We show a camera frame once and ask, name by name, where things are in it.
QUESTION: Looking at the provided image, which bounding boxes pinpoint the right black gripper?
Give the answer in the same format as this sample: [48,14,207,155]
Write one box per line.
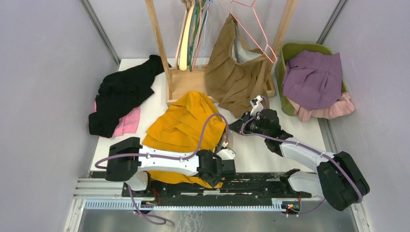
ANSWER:
[226,111,268,139]

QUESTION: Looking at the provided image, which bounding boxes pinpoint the yellow garment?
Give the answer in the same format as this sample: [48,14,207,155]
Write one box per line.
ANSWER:
[142,91,227,189]

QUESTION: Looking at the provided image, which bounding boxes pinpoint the tan pleated skirt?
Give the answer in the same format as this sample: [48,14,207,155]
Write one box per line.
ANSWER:
[204,15,272,118]

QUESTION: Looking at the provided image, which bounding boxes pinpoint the pink wire hanger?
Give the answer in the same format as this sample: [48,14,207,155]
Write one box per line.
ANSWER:
[191,0,207,69]
[221,0,278,64]

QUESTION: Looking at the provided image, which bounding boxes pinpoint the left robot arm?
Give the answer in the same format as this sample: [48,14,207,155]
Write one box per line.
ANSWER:
[105,137,236,197]

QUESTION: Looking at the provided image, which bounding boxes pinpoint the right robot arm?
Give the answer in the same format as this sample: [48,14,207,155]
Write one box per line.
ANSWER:
[229,109,370,211]

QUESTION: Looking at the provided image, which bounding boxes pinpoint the wooden hanger rack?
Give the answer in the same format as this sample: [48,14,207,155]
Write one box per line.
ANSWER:
[146,0,298,106]

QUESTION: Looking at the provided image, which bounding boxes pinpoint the beige wooden hanger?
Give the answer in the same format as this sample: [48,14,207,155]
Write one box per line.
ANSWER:
[175,0,195,71]

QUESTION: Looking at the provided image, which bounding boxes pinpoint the green plastic hanger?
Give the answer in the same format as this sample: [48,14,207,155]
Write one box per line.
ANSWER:
[187,4,199,72]

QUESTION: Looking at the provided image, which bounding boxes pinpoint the grey plastic hanger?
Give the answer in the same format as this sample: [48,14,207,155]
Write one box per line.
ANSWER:
[187,0,199,60]

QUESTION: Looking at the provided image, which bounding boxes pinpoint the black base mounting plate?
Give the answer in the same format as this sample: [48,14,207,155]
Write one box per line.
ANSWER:
[121,173,312,206]

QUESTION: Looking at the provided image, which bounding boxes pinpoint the purple garment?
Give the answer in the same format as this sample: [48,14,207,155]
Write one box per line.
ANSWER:
[282,50,342,110]

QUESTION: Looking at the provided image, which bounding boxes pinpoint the green plastic bin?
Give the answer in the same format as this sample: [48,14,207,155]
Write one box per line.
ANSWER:
[275,43,347,116]

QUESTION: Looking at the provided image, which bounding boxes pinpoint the light pink ruffled garment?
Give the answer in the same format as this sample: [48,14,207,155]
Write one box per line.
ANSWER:
[289,92,355,122]

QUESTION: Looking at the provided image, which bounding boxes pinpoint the black garment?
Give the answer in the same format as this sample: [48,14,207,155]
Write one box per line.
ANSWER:
[88,55,172,139]

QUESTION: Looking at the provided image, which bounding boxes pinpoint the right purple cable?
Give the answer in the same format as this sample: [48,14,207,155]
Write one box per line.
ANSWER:
[240,95,364,217]

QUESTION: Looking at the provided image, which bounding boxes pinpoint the purple cable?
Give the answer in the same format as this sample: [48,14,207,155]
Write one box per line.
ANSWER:
[240,95,364,217]
[94,113,230,226]

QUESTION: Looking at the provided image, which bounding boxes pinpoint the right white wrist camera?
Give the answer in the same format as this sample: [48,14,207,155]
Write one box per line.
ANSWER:
[250,95,269,116]

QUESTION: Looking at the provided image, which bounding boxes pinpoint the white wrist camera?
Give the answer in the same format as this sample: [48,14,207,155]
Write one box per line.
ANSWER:
[216,142,236,160]
[250,95,269,116]

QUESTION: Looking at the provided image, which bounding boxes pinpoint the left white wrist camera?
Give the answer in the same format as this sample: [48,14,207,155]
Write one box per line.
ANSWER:
[216,142,236,160]

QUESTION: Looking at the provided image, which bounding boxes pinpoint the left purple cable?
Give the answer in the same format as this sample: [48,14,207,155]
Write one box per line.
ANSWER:
[94,113,230,226]

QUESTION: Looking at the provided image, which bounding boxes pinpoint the aluminium frame rail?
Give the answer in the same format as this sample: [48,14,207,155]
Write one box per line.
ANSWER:
[63,178,371,232]

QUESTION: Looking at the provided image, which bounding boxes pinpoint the blue wire hanger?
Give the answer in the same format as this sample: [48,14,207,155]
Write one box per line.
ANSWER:
[198,0,213,70]

